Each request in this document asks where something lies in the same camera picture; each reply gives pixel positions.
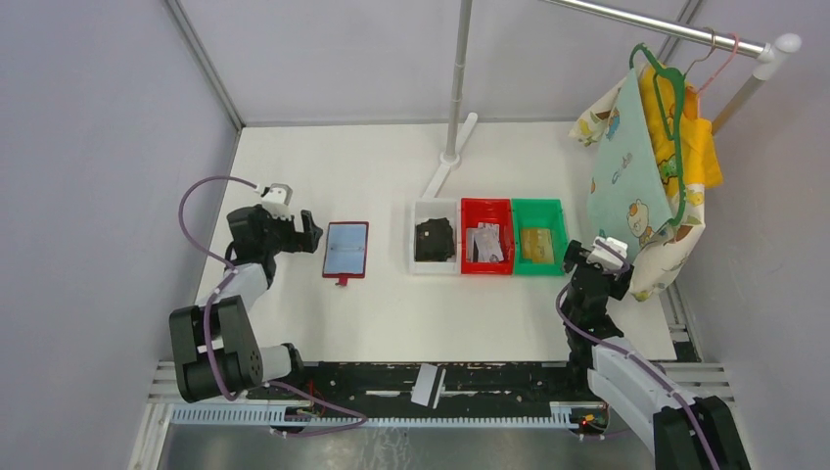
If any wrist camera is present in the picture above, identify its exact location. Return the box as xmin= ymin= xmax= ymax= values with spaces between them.
xmin=586 ymin=236 xmax=630 ymax=272
xmin=254 ymin=183 xmax=293 ymax=219

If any red leather card holder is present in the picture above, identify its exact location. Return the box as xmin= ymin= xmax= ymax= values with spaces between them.
xmin=322 ymin=221 xmax=369 ymax=287

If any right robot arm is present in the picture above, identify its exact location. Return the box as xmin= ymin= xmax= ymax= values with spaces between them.
xmin=555 ymin=237 xmax=751 ymax=469

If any black cards stack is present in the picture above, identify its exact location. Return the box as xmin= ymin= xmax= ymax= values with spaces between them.
xmin=414 ymin=217 xmax=456 ymax=262

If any patterned cream cloth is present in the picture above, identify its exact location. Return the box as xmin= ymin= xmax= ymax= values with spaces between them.
xmin=569 ymin=65 xmax=707 ymax=302

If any white striped credit card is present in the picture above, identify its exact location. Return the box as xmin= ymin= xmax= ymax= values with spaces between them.
xmin=410 ymin=363 xmax=446 ymax=409

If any green plastic bin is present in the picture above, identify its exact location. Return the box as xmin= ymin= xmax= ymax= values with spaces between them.
xmin=511 ymin=199 xmax=570 ymax=277

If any white cards stack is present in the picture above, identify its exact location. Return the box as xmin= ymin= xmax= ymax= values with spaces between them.
xmin=466 ymin=222 xmax=505 ymax=263

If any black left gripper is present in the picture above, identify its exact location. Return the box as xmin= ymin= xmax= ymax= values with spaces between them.
xmin=256 ymin=205 xmax=323 ymax=256

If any pink hanger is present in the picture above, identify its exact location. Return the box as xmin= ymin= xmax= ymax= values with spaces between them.
xmin=683 ymin=27 xmax=741 ymax=113

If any small circuit board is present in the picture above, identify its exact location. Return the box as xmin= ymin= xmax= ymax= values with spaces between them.
xmin=570 ymin=407 xmax=610 ymax=438

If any gold cards stack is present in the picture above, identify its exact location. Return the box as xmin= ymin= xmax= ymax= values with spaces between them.
xmin=520 ymin=227 xmax=555 ymax=264

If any green hanger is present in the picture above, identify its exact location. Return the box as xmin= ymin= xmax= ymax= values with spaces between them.
xmin=628 ymin=43 xmax=686 ymax=227

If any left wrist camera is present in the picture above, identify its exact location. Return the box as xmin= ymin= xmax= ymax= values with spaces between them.
xmin=254 ymin=183 xmax=293 ymax=219

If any yellow garment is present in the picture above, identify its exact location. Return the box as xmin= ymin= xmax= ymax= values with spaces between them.
xmin=638 ymin=66 xmax=723 ymax=198

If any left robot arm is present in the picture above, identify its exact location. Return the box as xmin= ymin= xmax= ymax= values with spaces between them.
xmin=168 ymin=205 xmax=323 ymax=402

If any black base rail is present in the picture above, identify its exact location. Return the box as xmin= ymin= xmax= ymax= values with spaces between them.
xmin=300 ymin=361 xmax=602 ymax=418

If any red plastic bin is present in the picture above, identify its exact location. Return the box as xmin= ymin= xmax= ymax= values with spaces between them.
xmin=459 ymin=198 xmax=516 ymax=276

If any metal clothes rack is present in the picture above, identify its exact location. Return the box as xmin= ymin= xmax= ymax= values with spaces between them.
xmin=421 ymin=0 xmax=804 ymax=199

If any white plastic bin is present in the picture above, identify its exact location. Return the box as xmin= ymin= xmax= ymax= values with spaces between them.
xmin=406 ymin=198 xmax=462 ymax=275

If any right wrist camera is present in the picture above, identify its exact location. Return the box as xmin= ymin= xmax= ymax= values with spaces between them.
xmin=586 ymin=236 xmax=630 ymax=272

